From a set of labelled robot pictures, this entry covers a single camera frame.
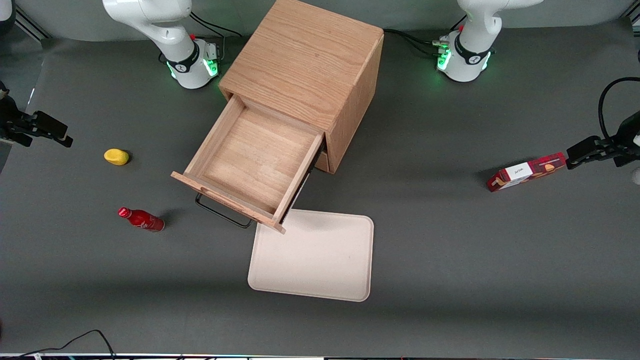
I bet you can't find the black wire drawer handle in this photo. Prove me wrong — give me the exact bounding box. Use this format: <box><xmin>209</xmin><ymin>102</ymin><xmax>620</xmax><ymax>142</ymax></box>
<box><xmin>195</xmin><ymin>192</ymin><xmax>254</xmax><ymax>230</ymax></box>

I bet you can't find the wooden drawer cabinet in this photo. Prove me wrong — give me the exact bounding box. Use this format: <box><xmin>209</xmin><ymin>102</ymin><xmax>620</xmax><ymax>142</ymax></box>
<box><xmin>218</xmin><ymin>0</ymin><xmax>385</xmax><ymax>175</ymax></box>

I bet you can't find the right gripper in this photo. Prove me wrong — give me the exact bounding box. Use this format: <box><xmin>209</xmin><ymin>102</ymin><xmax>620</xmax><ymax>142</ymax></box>
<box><xmin>0</xmin><ymin>80</ymin><xmax>74</xmax><ymax>149</ymax></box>

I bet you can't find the black arm base cable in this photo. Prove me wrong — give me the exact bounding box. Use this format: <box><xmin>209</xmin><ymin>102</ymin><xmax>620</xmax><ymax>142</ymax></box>
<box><xmin>189</xmin><ymin>11</ymin><xmax>243</xmax><ymax>38</ymax></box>
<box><xmin>384</xmin><ymin>28</ymin><xmax>443</xmax><ymax>47</ymax></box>
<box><xmin>400</xmin><ymin>34</ymin><xmax>441</xmax><ymax>57</ymax></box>

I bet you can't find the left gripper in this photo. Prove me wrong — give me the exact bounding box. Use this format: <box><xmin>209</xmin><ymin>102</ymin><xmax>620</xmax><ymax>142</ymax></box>
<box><xmin>566</xmin><ymin>111</ymin><xmax>640</xmax><ymax>171</ymax></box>

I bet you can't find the red soda bottle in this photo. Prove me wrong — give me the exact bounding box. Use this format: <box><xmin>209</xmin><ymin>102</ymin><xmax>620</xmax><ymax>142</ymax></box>
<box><xmin>117</xmin><ymin>206</ymin><xmax>166</xmax><ymax>234</ymax></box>

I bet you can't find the thin black table cable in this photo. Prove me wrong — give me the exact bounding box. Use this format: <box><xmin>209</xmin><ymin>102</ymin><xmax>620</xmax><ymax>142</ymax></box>
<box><xmin>15</xmin><ymin>329</ymin><xmax>117</xmax><ymax>360</ymax></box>

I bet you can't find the red tartan shortbread box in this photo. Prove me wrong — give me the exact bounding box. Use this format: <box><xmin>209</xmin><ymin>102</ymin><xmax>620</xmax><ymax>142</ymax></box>
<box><xmin>486</xmin><ymin>152</ymin><xmax>568</xmax><ymax>193</ymax></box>

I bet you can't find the wooden drawer with bottom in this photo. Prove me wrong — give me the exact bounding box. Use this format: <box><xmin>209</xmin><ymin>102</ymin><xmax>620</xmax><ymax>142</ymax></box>
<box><xmin>171</xmin><ymin>94</ymin><xmax>327</xmax><ymax>235</ymax></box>

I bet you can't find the beige rectangular tray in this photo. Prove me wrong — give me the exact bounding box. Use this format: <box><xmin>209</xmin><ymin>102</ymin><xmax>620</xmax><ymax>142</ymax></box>
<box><xmin>247</xmin><ymin>208</ymin><xmax>375</xmax><ymax>303</ymax></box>

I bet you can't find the wooden drawer front panel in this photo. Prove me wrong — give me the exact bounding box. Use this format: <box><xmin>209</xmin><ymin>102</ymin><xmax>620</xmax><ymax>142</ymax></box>
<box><xmin>315</xmin><ymin>149</ymin><xmax>337</xmax><ymax>175</ymax></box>

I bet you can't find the yellow lemon-shaped object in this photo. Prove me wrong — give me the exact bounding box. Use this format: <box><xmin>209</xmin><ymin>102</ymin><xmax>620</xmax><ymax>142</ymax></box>
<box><xmin>103</xmin><ymin>148</ymin><xmax>130</xmax><ymax>166</ymax></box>

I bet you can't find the black looped camera cable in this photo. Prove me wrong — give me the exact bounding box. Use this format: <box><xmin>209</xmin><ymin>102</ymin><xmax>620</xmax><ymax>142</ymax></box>
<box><xmin>598</xmin><ymin>76</ymin><xmax>640</xmax><ymax>142</ymax></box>

